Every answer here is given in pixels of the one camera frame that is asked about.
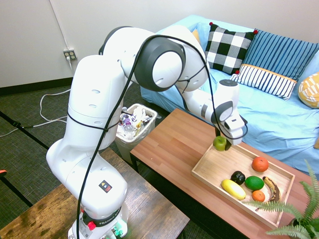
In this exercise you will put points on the yellow lemon fruit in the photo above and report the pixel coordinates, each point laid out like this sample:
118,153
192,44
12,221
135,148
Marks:
233,189

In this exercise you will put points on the yellow white patterned pillow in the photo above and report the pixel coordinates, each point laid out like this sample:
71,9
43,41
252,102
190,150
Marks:
310,90

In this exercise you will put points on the trash bin with plastic liner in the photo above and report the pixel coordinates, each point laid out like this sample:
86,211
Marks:
129,142

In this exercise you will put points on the light wooden tray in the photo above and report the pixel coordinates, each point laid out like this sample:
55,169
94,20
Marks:
216,164

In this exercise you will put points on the overripe brown banana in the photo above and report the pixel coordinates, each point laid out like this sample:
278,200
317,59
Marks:
274,189

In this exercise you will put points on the green fern plant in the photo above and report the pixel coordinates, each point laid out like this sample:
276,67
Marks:
309,214

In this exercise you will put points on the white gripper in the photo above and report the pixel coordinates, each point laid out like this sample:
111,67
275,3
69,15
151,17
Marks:
235,130

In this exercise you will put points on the green apple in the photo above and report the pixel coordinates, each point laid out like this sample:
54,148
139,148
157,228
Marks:
219,144

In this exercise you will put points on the small orange red object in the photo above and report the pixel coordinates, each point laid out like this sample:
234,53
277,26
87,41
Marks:
2,172

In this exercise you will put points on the small orange fruit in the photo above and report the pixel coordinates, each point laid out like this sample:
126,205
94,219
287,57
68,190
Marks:
258,196

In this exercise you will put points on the white wall power outlet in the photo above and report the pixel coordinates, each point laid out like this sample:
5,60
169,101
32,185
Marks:
69,54

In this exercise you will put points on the light blue sofa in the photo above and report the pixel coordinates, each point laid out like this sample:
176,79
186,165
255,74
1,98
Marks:
269,119

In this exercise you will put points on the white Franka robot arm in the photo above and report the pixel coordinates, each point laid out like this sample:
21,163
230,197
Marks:
94,99

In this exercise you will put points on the orange pillow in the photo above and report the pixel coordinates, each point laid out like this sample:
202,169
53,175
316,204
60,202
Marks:
197,36

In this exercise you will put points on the green lime fruit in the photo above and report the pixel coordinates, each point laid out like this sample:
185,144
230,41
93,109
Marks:
254,183

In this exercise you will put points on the blue striped pillow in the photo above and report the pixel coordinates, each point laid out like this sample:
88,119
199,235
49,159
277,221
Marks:
279,54

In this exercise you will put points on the white navy striped pillow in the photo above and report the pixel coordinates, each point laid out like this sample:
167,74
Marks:
264,79

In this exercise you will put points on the large orange fruit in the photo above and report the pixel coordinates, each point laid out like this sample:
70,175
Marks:
260,164

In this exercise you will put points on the black stand leg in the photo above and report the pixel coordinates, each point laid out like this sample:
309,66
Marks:
15,190
25,130

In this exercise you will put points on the black white checkered pillow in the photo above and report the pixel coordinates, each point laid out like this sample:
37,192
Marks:
228,47

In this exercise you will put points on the black fruit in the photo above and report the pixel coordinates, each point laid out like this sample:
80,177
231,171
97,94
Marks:
238,177

